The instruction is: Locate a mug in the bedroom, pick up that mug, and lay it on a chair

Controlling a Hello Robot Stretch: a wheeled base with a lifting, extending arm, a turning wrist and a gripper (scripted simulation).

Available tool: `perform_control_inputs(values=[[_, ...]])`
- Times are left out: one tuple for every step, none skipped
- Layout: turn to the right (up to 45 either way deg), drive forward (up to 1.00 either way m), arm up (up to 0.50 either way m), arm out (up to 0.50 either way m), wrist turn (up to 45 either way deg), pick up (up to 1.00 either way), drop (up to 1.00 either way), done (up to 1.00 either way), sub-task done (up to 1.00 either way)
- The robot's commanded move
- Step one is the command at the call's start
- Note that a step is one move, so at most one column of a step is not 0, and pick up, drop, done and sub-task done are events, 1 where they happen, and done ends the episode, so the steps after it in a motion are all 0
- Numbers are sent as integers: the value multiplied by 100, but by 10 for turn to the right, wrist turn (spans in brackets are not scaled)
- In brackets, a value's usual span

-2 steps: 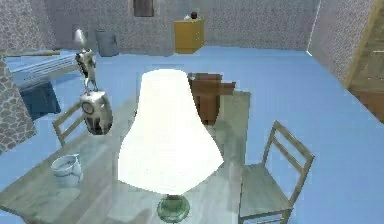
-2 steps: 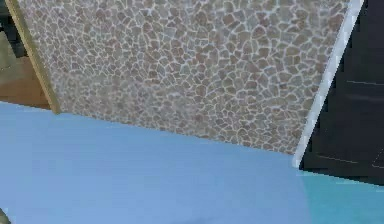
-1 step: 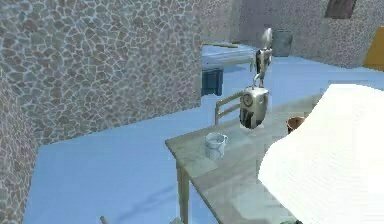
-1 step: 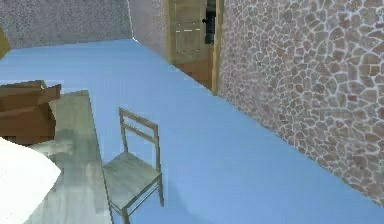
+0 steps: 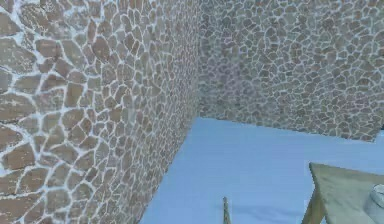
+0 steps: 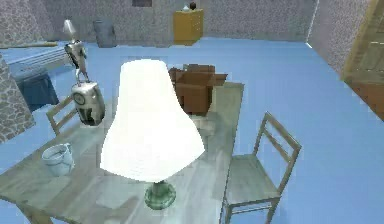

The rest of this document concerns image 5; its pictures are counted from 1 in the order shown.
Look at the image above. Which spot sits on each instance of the grey round mug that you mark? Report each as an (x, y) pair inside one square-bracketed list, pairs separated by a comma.
[(376, 205)]

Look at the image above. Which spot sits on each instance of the pale wooden table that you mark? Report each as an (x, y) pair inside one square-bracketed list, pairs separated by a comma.
[(340, 190)]

